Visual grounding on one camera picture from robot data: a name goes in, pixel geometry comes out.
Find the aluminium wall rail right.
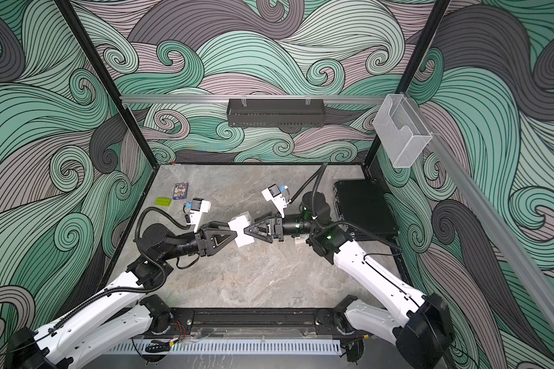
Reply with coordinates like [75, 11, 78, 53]
[405, 94, 554, 356]

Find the black wall tray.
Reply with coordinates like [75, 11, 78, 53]
[226, 98, 326, 129]

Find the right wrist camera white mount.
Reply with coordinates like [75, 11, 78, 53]
[262, 184, 290, 218]

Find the aluminium wall rail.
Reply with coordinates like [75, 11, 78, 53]
[119, 94, 389, 107]
[405, 94, 554, 356]

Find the black corner frame post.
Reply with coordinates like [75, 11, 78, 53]
[54, 0, 159, 172]

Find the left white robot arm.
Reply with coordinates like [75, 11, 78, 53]
[3, 207, 238, 368]

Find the clear acrylic wall holder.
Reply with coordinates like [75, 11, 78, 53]
[373, 94, 432, 169]

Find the right black corner post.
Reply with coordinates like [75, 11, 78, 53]
[363, 1, 450, 170]

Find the green toy building brick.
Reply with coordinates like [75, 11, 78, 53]
[155, 197, 172, 207]

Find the blue playing card box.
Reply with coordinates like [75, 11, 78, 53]
[172, 182, 189, 200]

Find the black case on table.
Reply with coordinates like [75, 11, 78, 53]
[333, 179, 398, 241]

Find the white slotted cable duct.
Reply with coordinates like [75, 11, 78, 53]
[106, 338, 342, 356]

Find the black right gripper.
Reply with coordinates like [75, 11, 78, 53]
[249, 211, 320, 246]

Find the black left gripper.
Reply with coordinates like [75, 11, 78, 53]
[159, 221, 235, 263]

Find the aluminium wall rail back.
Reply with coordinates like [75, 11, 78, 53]
[119, 94, 389, 107]

